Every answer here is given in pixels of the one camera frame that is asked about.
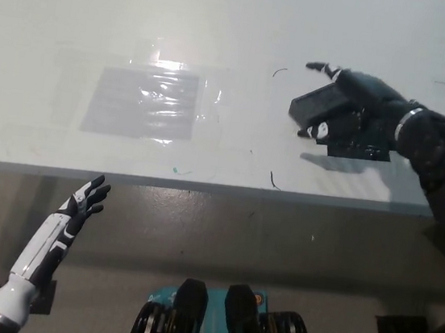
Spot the clear plastic film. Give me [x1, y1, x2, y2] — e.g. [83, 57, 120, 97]
[44, 27, 238, 171]

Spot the clear plastic sheet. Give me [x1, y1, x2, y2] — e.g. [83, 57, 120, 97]
[79, 62, 201, 146]

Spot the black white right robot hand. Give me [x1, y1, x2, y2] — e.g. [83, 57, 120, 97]
[296, 59, 416, 152]

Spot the black tape patch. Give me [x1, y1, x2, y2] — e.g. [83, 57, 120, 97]
[312, 104, 397, 164]

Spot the dark grey whiteboard eraser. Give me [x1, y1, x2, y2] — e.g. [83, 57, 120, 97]
[287, 77, 354, 135]

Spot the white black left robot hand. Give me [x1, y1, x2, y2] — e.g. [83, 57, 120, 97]
[8, 164, 113, 293]

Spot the black teal robot torso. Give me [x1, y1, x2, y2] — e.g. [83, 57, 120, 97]
[127, 270, 328, 333]

